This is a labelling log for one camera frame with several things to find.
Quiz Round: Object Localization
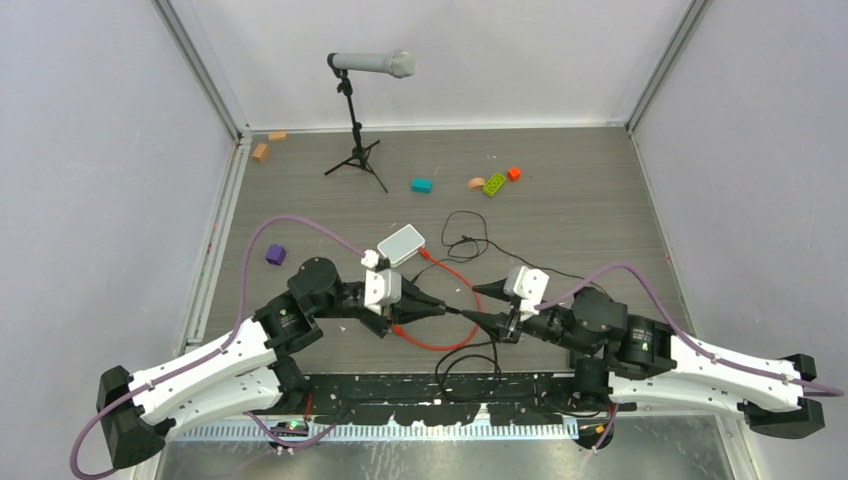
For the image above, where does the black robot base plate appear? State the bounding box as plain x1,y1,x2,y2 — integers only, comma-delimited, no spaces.
259,373,605,426

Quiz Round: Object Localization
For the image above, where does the orange toy block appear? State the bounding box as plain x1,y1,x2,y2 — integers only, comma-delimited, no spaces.
507,168,522,182

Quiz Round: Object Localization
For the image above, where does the thin black power cable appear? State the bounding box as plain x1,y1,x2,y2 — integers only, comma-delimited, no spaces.
410,210,611,296

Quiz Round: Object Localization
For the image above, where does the grey microphone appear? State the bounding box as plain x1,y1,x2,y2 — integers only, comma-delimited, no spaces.
327,50,417,79

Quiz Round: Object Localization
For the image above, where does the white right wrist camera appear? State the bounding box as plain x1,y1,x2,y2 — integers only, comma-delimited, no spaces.
503,266,550,320

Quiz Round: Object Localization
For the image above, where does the peach toy block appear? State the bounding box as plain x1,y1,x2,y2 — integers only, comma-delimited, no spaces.
467,177,487,191

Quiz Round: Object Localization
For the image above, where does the black microphone tripod stand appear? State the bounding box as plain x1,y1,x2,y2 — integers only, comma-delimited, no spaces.
323,67,388,193

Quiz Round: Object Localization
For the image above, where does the teal toy block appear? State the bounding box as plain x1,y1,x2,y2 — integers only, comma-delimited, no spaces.
410,178,433,194

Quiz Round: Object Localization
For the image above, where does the green lego brick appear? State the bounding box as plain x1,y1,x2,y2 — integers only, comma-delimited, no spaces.
482,173,508,198

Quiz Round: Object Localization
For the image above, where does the black ethernet cable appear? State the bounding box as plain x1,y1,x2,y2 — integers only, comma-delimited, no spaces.
433,304,503,402

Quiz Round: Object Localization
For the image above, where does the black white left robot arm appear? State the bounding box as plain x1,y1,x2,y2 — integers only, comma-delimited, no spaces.
96,257,448,470

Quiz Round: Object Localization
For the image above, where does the purple toy block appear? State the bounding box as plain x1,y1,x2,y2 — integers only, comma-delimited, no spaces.
265,244,287,266

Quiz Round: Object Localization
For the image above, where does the red ethernet cable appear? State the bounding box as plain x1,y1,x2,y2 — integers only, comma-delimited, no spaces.
390,246,486,352

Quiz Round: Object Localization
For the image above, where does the white router box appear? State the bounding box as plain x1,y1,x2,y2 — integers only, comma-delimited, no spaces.
377,224,426,268

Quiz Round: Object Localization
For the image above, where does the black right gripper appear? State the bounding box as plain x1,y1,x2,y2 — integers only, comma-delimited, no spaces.
458,276,593,356

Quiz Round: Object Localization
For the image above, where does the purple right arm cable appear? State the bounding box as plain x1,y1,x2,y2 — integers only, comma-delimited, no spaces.
535,262,846,455

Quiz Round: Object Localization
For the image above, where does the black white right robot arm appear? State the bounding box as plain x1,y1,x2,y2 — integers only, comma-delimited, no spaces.
462,280,825,440

